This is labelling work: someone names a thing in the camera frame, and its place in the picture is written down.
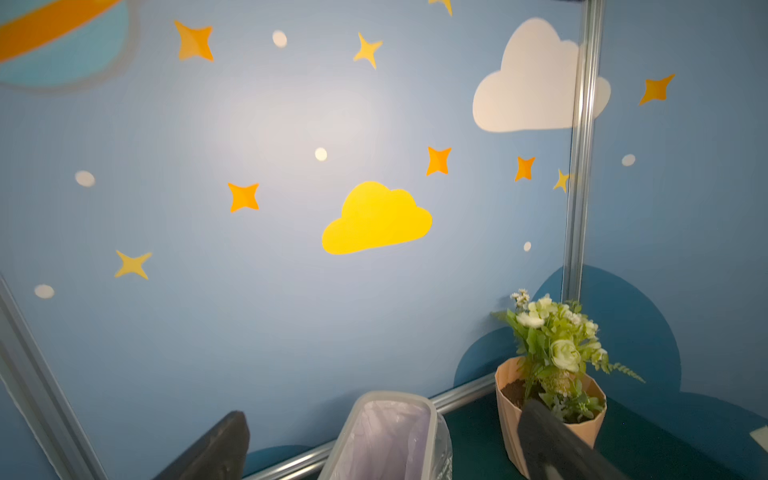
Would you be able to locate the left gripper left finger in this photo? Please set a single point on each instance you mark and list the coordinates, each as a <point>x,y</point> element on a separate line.
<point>219,454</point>

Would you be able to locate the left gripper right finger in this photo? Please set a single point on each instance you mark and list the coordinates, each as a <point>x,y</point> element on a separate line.
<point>552,451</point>

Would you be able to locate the white plastic trash bin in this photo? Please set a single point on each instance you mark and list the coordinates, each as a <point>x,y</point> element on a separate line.
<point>360,432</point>

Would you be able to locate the translucent bin liner bag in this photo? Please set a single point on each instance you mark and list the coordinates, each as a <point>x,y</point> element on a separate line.
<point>390,441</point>

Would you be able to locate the artificial white flower plant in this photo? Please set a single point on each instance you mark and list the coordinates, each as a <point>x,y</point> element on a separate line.
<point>557,342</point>

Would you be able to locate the aluminium left corner post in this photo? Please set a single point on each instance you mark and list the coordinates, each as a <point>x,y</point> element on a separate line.
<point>40,400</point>

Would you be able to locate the aluminium corner post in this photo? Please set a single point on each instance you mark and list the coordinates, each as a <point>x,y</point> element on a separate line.
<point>585,101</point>
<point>40,400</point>

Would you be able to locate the aluminium right corner post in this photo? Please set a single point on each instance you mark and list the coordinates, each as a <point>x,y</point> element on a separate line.
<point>585,101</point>

